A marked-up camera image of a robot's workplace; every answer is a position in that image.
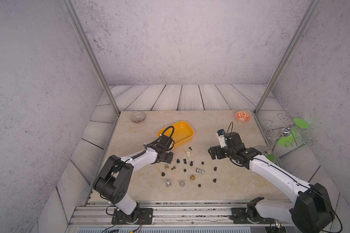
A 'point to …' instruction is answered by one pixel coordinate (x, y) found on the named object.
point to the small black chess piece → (190, 148)
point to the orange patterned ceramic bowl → (242, 116)
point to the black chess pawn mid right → (202, 162)
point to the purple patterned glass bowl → (138, 117)
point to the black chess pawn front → (199, 185)
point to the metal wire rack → (270, 135)
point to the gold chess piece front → (192, 178)
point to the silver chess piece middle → (182, 183)
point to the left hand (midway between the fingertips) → (170, 157)
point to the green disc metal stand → (287, 138)
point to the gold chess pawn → (166, 167)
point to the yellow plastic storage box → (183, 131)
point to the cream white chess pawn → (188, 153)
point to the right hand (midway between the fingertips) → (216, 148)
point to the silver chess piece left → (168, 184)
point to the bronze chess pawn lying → (174, 167)
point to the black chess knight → (184, 161)
